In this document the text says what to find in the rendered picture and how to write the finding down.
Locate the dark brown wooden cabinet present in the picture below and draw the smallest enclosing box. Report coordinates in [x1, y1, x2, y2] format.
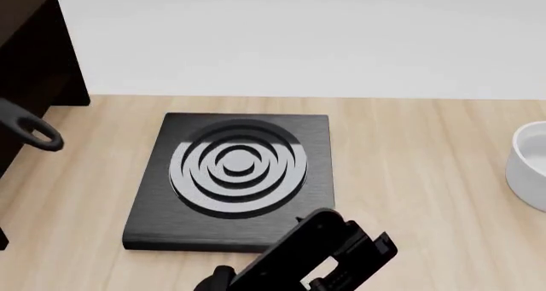
[0, 0, 91, 251]

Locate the white round bowl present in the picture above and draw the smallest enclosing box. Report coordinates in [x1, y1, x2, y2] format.
[505, 119, 546, 213]

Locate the black stove with grey rings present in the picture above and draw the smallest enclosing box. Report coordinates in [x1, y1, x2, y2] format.
[121, 112, 338, 255]

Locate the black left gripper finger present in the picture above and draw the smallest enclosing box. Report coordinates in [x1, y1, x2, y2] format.
[323, 230, 399, 291]
[340, 219, 370, 253]

